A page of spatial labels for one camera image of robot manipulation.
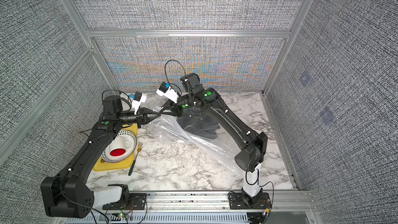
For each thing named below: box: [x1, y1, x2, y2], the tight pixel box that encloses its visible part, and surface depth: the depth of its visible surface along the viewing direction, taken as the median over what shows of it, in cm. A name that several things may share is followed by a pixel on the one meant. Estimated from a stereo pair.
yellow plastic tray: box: [93, 123, 139, 172], surface depth 86 cm
